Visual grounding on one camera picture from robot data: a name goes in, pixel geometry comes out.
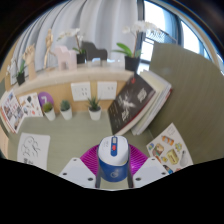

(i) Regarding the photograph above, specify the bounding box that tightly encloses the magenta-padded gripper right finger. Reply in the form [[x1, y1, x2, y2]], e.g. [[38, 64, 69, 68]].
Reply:
[[127, 144, 170, 190]]

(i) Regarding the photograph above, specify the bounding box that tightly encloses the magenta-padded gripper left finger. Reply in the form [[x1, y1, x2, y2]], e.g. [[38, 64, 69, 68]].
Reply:
[[58, 145, 102, 190]]

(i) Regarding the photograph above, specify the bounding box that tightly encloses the blue and white computer mouse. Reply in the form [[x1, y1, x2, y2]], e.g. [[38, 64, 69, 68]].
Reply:
[[97, 135, 130, 183]]

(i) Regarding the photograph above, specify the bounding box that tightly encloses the white mouse pad with drawing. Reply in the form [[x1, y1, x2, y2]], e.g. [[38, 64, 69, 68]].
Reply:
[[16, 132, 51, 171]]

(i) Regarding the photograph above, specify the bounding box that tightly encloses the food picture card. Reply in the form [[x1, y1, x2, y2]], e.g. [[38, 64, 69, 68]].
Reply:
[[146, 122, 194, 175]]

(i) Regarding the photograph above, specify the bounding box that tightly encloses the small plant in white pot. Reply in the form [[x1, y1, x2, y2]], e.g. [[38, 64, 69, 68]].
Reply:
[[42, 101, 57, 122], [86, 96, 103, 122], [59, 99, 73, 121]]

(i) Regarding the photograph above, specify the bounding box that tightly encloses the black cover book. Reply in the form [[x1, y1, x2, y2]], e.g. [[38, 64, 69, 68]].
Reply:
[[107, 73, 157, 136]]

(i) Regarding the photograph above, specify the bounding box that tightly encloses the beige card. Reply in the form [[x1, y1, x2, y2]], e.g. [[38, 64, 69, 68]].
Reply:
[[0, 124, 10, 159]]

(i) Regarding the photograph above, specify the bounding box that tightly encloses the purple round sign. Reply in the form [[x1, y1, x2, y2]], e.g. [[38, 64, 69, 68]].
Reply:
[[37, 91, 55, 109]]

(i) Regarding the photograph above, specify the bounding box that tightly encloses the grey striped book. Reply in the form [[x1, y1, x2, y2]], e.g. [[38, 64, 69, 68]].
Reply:
[[134, 83, 173, 137]]

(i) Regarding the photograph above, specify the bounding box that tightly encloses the white sticker sheet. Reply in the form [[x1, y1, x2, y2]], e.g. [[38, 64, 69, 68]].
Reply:
[[18, 92, 44, 118]]

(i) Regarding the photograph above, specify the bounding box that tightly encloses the red-edged photo magazine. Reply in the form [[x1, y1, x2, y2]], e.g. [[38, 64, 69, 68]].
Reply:
[[0, 89, 26, 134]]

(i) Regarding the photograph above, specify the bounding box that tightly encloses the green desk partition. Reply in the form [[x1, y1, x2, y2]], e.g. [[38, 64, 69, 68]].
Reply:
[[148, 41, 224, 166]]

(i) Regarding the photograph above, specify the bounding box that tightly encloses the wooden desk ledge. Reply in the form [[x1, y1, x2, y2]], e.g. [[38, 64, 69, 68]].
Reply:
[[11, 63, 141, 98]]

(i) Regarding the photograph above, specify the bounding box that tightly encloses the small white orchid black pot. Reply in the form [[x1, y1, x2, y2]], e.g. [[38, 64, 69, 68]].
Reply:
[[6, 56, 29, 87]]

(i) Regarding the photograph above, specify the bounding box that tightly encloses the large white orchid black pot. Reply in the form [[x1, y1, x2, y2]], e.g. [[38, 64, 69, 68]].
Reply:
[[111, 19, 161, 73]]

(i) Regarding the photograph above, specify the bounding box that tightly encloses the white orchid in black pot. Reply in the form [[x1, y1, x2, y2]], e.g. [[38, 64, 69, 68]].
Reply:
[[56, 27, 88, 65]]

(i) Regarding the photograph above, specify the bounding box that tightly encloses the pink horse figure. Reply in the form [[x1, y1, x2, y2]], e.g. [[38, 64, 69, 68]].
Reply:
[[54, 45, 78, 71]]

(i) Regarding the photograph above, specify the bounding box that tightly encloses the black horse figure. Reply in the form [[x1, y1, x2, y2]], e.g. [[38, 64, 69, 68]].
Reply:
[[81, 40, 109, 63]]

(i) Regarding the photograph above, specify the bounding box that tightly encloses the wooden mannequin figure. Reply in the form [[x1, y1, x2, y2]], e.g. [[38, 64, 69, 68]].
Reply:
[[43, 28, 57, 69]]

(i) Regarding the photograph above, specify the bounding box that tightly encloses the window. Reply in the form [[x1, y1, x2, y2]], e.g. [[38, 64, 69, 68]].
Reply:
[[143, 0, 221, 73]]

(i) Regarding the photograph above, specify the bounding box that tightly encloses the grey curtain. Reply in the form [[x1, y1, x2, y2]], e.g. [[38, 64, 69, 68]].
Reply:
[[13, 0, 144, 73]]

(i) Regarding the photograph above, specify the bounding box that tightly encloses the white wall socket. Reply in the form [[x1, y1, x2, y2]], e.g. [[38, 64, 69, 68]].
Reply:
[[70, 81, 92, 102], [96, 80, 118, 101]]

